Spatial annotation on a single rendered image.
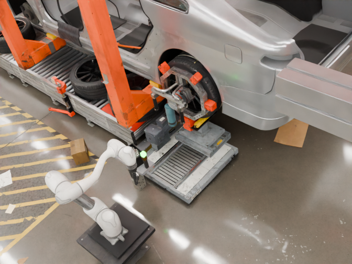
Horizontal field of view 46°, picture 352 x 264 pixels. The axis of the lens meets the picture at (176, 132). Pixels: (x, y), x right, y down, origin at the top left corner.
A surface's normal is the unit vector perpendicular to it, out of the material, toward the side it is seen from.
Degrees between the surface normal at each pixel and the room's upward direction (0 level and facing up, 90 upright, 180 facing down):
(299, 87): 90
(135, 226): 3
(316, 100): 90
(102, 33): 90
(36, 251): 0
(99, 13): 90
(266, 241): 0
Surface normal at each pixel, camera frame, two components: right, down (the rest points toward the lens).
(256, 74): -0.65, 0.60
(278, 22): 0.14, -0.51
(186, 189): -0.14, -0.71
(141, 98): 0.74, 0.39
